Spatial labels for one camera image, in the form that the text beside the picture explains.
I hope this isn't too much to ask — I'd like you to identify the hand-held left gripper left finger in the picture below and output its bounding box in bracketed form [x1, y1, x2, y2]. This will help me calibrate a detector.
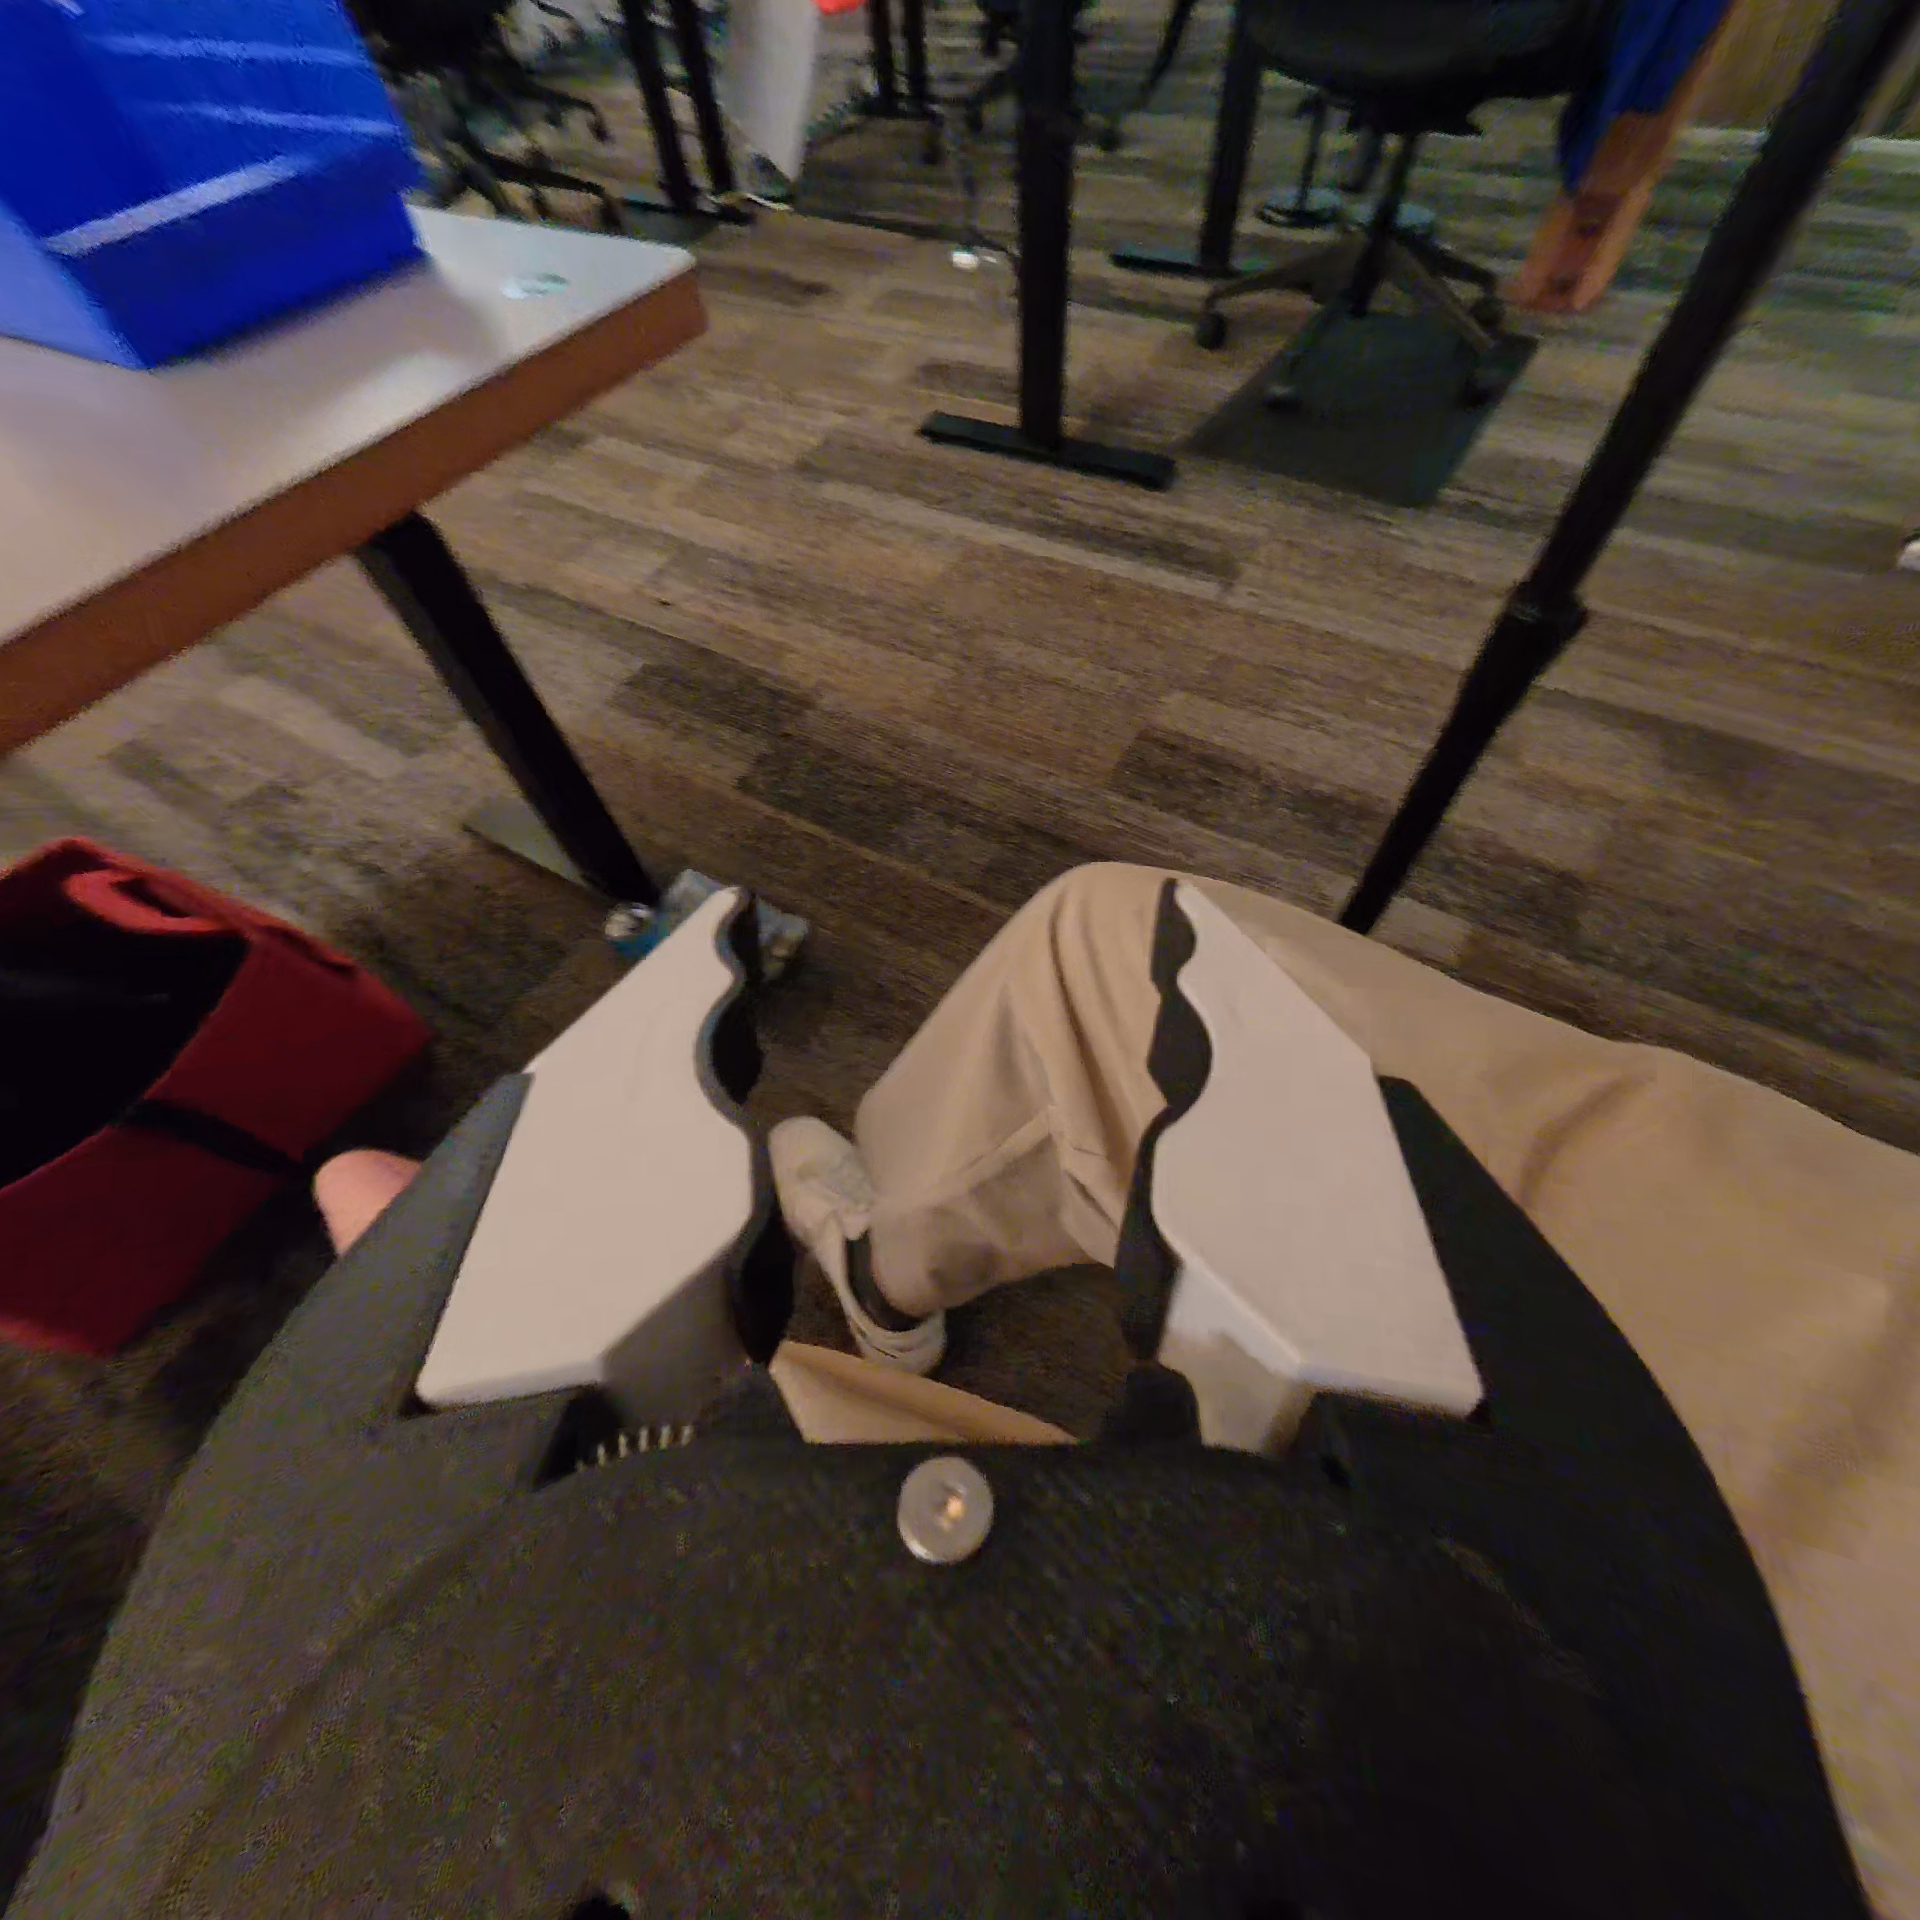
[414, 885, 801, 1423]

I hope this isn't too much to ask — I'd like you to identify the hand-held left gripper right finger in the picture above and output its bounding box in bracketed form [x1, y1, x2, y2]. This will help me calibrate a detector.
[1113, 879, 1489, 1456]

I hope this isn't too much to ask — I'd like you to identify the person's left hand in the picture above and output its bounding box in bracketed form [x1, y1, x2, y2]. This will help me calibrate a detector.
[310, 1148, 426, 1259]

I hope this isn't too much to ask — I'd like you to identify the white right shoe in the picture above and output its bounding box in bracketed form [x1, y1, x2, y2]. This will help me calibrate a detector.
[769, 1117, 950, 1375]

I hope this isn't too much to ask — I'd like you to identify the crushed plastic bottle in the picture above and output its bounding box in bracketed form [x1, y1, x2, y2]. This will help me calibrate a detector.
[603, 866, 811, 986]

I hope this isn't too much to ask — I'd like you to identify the red fabric bag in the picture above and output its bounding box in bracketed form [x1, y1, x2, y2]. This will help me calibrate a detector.
[0, 836, 436, 1361]

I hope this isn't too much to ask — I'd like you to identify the person's right leg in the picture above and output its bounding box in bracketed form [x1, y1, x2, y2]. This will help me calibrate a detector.
[853, 863, 1920, 1920]

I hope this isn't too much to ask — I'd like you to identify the black table leg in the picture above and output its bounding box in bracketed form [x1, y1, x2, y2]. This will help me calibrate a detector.
[357, 515, 662, 906]

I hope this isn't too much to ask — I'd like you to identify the black tripod leg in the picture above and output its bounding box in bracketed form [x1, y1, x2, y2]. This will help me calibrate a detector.
[1340, 0, 1920, 936]

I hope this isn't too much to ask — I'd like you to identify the dark chair mat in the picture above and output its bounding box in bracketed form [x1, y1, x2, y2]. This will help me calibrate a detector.
[1185, 323, 1538, 509]

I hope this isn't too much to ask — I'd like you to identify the black desk leg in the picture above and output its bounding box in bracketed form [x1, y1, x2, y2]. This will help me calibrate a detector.
[1110, 0, 1277, 279]
[920, 0, 1179, 492]

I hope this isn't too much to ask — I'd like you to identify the black office chair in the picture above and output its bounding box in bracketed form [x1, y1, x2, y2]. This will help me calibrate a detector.
[1192, 0, 1613, 354]
[352, 0, 624, 226]

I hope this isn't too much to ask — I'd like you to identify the blue plastic bin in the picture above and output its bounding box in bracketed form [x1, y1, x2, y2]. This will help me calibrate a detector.
[0, 0, 430, 371]

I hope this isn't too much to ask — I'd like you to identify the blue cloth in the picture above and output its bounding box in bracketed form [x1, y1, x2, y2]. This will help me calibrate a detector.
[1556, 0, 1729, 189]

